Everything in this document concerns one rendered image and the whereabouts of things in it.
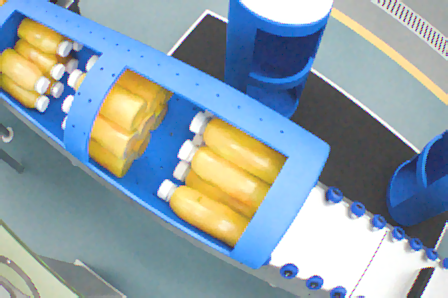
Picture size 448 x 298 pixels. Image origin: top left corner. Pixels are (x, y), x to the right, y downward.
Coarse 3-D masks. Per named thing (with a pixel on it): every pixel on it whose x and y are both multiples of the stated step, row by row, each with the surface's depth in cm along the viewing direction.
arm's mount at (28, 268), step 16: (0, 224) 105; (0, 240) 104; (16, 240) 104; (0, 256) 102; (16, 256) 103; (32, 256) 104; (0, 272) 101; (16, 272) 102; (32, 272) 102; (48, 272) 103; (32, 288) 101; (48, 288) 102; (64, 288) 102
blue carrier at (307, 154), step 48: (0, 48) 114; (96, 48) 100; (144, 48) 104; (0, 96) 110; (48, 96) 124; (96, 96) 96; (192, 96) 97; (240, 96) 102; (288, 144) 96; (144, 192) 114; (288, 192) 92; (240, 240) 95
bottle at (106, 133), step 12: (96, 120) 105; (108, 120) 105; (96, 132) 105; (108, 132) 105; (120, 132) 105; (132, 132) 105; (108, 144) 105; (120, 144) 104; (132, 144) 109; (120, 156) 106
